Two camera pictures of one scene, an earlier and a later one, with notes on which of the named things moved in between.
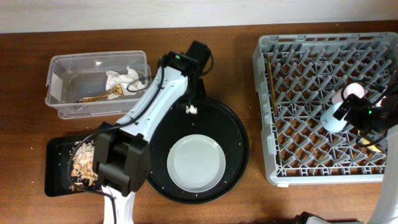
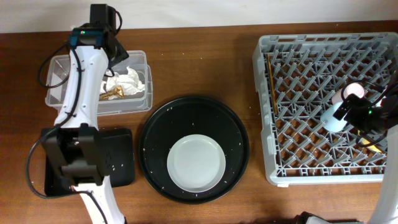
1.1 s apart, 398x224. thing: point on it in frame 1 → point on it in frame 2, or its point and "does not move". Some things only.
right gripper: [360, 106] does not move
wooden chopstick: [272, 83] does not move
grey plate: [196, 163] does not move
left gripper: [202, 94] → [122, 55]
